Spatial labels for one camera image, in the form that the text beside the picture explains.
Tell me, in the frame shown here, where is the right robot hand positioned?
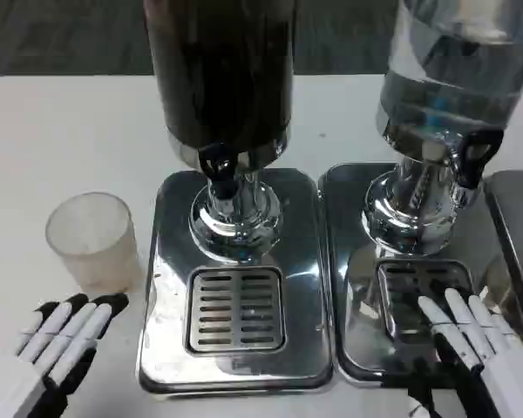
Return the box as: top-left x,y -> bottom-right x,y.
382,280 -> 523,418

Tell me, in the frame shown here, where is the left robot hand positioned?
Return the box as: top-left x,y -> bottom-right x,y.
0,292 -> 130,418

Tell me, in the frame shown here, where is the steel drip tray grid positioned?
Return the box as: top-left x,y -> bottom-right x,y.
184,266 -> 287,354
377,259 -> 485,336

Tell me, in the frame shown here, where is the clear ribbed glass cup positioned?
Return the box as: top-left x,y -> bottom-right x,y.
44,192 -> 141,293

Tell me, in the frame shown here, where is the steel dispenser base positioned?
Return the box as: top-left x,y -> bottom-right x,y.
482,170 -> 523,349

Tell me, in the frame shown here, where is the clear drink dispenser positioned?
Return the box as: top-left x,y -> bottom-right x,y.
316,0 -> 523,390

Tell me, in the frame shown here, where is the black tap of clear dispenser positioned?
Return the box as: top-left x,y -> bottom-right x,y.
456,129 -> 506,191

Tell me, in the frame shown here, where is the black tap of dark dispenser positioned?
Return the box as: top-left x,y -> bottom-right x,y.
197,142 -> 239,198

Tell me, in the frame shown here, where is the dark drink dispenser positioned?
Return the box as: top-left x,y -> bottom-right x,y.
138,0 -> 335,395

